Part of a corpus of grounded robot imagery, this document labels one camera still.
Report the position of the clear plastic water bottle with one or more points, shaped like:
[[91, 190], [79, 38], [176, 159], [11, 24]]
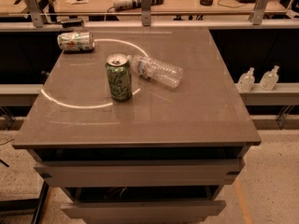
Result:
[[165, 73]]

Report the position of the green upright soda can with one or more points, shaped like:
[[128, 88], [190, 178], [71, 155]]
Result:
[[119, 77]]

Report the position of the white lying soda can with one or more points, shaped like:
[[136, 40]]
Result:
[[75, 41]]

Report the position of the grey drawer cabinet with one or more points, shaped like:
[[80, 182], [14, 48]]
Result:
[[74, 117]]

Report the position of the upper cabinet drawer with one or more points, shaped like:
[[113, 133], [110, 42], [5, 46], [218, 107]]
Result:
[[97, 174]]

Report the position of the cabinet drawer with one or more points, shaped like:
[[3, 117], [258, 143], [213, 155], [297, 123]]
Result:
[[97, 174], [144, 212]]

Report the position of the left sanitizer pump bottle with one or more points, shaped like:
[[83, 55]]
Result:
[[246, 81]]

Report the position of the sanitizer pump bottle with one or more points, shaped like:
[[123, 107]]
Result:
[[269, 79], [246, 81]]

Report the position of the lower cabinet drawer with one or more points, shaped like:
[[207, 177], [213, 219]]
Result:
[[144, 212]]

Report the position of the right sanitizer pump bottle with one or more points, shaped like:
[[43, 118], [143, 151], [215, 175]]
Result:
[[269, 79]]

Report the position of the black metal stand leg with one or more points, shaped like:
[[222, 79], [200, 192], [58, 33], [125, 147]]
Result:
[[32, 206]]

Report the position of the middle metal bracket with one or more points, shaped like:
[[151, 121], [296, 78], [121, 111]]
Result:
[[145, 12]]

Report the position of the metal bracket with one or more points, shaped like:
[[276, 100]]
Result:
[[256, 16], [145, 12], [35, 13]]

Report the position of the right metal bracket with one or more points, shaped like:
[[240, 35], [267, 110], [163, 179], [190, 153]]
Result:
[[256, 16]]

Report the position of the left metal bracket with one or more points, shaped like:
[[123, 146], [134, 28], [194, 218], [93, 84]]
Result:
[[35, 13]]

